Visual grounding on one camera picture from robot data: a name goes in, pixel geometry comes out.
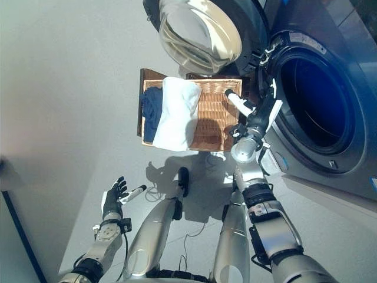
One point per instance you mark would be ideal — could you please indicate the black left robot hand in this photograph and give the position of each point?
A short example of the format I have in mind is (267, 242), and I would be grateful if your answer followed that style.
(113, 200)

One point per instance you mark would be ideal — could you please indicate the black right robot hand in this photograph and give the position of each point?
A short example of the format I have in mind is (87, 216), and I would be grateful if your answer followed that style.
(260, 118)

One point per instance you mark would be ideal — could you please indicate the white garment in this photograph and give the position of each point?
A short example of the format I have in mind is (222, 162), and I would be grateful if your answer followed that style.
(176, 115)

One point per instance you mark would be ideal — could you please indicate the navy blue garment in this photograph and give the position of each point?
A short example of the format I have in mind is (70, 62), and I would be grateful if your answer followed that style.
(151, 115)

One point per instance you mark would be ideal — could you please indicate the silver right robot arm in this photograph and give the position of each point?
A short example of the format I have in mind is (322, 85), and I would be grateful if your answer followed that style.
(274, 230)

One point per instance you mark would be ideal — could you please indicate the grey front-load washing machine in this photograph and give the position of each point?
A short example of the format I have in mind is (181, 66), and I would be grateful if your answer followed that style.
(318, 103)

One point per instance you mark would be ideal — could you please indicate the round washing machine door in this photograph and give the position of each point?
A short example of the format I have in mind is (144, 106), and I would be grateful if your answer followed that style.
(200, 35)

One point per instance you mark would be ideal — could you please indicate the wicker laundry basket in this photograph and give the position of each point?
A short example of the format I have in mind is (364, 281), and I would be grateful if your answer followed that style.
(215, 118)

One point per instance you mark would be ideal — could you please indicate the silver left robot leg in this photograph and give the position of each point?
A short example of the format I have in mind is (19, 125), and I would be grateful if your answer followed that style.
(153, 233)

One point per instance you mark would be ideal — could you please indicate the silver robot leg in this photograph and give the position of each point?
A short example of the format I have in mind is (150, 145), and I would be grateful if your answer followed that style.
(153, 233)
(231, 241)

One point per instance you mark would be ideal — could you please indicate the dark brown wooden stand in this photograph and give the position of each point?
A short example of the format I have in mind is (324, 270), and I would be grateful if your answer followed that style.
(140, 112)

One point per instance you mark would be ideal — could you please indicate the silver right robot leg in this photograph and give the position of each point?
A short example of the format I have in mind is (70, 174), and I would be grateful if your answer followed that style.
(231, 241)

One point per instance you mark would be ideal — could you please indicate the blue energy label sticker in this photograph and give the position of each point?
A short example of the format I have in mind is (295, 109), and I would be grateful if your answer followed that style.
(373, 184)

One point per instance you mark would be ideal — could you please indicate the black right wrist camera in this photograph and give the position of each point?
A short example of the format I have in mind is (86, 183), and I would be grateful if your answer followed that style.
(237, 130)

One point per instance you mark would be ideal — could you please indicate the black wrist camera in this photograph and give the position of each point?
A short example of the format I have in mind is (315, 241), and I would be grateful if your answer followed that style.
(237, 130)
(126, 225)

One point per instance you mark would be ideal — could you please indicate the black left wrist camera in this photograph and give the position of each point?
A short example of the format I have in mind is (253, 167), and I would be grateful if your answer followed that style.
(126, 225)

